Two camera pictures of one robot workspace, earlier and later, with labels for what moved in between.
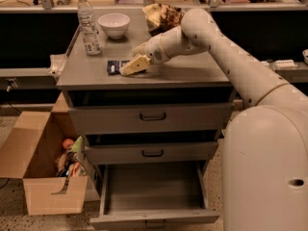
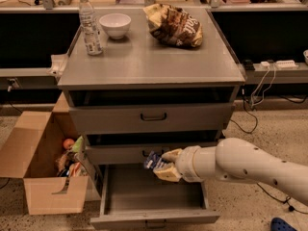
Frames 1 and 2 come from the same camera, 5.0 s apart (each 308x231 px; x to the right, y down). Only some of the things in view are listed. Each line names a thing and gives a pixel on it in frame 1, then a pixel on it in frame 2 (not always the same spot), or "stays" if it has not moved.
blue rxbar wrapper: x=114 y=66 → x=154 y=161
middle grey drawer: x=151 y=152 stays
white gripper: x=154 y=51 → x=185 y=163
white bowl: x=115 y=24 stays
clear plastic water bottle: x=89 y=26 stays
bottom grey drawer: x=153 y=195 stays
